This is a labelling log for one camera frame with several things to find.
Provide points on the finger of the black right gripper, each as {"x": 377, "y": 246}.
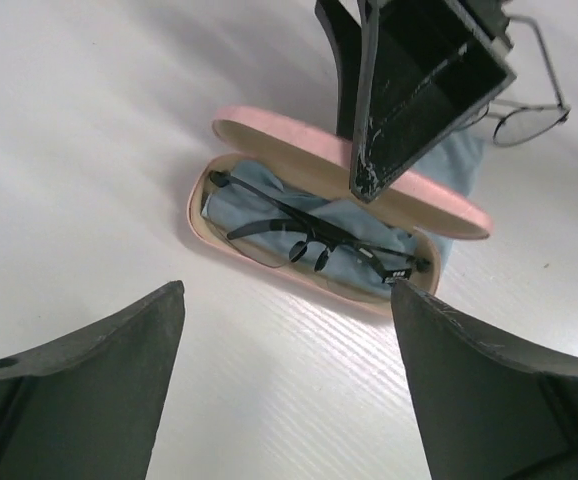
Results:
{"x": 345, "y": 37}
{"x": 426, "y": 68}

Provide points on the thin wire frame glasses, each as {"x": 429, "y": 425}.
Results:
{"x": 520, "y": 122}

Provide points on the blue cleaning cloth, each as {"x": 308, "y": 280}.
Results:
{"x": 454, "y": 162}
{"x": 350, "y": 253}

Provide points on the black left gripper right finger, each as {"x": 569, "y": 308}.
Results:
{"x": 488, "y": 404}

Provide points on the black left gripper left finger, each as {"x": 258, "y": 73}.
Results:
{"x": 88, "y": 405}

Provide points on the pink glasses case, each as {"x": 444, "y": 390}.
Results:
{"x": 308, "y": 159}

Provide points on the black frame glasses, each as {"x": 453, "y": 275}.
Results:
{"x": 388, "y": 264}

